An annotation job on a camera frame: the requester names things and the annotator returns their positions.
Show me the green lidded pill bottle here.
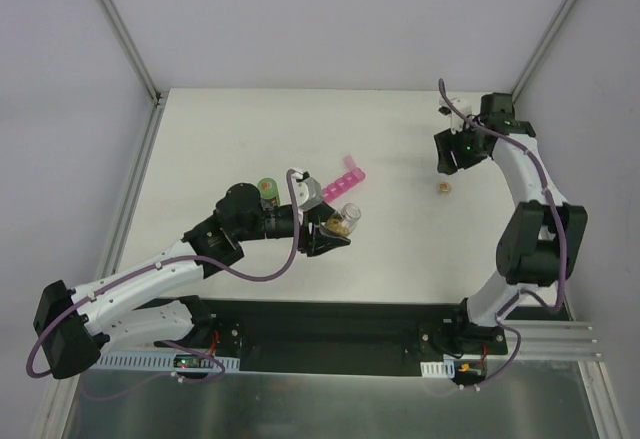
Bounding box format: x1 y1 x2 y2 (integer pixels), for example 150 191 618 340
257 177 280 209

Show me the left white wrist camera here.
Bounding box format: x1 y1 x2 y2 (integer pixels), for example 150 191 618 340
291 169 324 212

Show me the pink weekly pill organizer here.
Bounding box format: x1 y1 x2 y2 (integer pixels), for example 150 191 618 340
322 155 366 204

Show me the left aluminium frame post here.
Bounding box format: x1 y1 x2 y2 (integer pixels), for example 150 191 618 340
74 0 169 105

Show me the white cable duct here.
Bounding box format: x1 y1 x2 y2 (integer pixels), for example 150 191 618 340
420 359 456 379
91 351 240 373

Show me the right aluminium frame post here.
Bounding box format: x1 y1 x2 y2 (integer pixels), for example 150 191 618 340
511 0 581 102

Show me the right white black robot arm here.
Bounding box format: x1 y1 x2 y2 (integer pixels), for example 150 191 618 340
434 85 588 354

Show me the clear bottle with yellow pills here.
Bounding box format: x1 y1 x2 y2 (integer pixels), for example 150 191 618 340
324 203 362 237

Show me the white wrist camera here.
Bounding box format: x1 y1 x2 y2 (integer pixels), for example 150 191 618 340
291 169 324 212
438 97 473 134

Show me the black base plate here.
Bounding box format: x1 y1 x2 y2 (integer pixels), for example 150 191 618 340
178 296 507 377

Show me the right white cable duct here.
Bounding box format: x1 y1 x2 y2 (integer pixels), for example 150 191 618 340
420 359 456 379

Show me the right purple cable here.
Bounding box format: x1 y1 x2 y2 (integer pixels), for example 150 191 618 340
437 77 569 400

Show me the aluminium frame post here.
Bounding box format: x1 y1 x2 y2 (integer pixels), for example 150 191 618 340
74 0 169 105
511 0 581 102

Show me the left white cable duct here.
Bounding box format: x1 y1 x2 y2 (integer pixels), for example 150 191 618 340
91 351 240 373

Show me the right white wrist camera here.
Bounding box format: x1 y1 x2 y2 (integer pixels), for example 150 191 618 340
438 97 473 134

